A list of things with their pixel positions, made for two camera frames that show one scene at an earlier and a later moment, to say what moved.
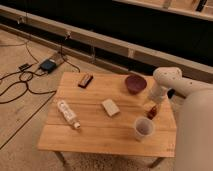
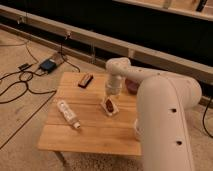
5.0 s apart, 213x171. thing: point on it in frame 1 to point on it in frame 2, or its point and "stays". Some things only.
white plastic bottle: x=68 y=113 stays
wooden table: x=97 y=112 stays
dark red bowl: x=135 y=84 stays
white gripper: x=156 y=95 to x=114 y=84
